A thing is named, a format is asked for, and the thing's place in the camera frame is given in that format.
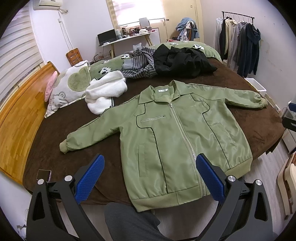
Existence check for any black garment pile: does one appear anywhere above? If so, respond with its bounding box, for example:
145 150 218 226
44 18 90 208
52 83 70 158
152 44 217 79

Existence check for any wooden headboard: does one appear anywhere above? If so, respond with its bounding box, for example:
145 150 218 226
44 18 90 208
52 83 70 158
1 61 57 185

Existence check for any white fluffy fleece garment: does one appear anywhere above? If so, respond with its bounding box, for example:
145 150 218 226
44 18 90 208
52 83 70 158
85 70 127 115

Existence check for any wall air conditioner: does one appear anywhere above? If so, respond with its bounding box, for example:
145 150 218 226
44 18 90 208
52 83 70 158
33 0 68 14

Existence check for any smartphone on bed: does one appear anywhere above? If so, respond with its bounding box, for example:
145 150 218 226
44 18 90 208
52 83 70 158
37 169 52 182

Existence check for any clothes rack with hanging clothes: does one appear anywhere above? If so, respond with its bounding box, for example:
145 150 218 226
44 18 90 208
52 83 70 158
213 11 261 77

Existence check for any beige wooden stool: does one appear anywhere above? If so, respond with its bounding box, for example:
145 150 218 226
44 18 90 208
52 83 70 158
277 153 296 216

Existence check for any pink pillow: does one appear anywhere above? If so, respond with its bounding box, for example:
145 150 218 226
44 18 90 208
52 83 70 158
44 71 58 102

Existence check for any clothes pile on chair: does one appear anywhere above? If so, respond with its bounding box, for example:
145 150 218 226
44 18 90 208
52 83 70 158
176 17 200 41

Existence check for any white wooden desk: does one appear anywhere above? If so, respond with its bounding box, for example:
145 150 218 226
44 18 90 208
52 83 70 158
99 31 161 59

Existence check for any grey trouser leg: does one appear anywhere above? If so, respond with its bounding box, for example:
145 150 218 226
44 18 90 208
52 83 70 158
104 202 169 240

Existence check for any desk mirror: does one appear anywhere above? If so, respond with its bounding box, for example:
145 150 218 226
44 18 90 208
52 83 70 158
139 18 151 29

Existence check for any green panda print duvet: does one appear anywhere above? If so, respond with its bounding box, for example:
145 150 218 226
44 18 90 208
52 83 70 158
89 41 222 80

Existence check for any bear print pillow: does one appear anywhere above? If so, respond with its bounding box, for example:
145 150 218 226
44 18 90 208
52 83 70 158
44 60 91 118

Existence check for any grey striped garment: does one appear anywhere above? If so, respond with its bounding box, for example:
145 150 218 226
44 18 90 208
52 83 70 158
120 47 157 79

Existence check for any white storage box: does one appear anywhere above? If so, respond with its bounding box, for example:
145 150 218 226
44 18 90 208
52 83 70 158
245 77 267 97

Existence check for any window blind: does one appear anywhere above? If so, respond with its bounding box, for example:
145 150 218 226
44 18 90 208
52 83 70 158
0 4 43 99

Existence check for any olive green zip jacket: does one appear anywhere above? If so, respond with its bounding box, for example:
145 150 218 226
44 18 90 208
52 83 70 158
60 80 268 212

